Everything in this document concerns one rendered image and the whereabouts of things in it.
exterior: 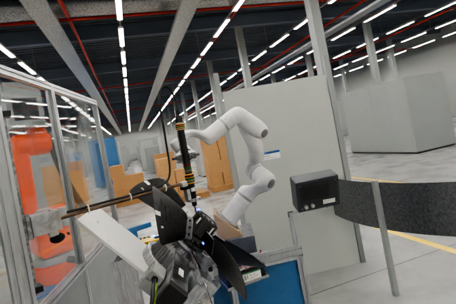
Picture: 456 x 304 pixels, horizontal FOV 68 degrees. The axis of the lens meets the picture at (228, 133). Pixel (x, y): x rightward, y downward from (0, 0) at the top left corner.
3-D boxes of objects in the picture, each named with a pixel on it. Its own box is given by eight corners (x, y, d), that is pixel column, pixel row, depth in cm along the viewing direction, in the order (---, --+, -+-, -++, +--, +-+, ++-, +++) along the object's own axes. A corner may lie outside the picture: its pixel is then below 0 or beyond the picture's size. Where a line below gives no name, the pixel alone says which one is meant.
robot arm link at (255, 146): (258, 190, 221) (243, 178, 233) (272, 181, 226) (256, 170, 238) (248, 126, 194) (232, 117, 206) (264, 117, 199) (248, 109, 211)
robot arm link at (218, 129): (212, 107, 185) (168, 142, 177) (230, 129, 185) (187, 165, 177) (209, 110, 193) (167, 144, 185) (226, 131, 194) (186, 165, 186)
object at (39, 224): (30, 241, 111) (25, 216, 111) (26, 238, 117) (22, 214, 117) (63, 231, 118) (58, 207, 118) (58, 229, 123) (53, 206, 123)
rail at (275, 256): (149, 292, 189) (146, 278, 189) (150, 289, 192) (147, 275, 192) (303, 258, 197) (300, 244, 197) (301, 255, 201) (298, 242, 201)
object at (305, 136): (253, 288, 338) (213, 73, 338) (252, 286, 343) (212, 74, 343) (366, 262, 349) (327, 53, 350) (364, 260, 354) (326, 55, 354)
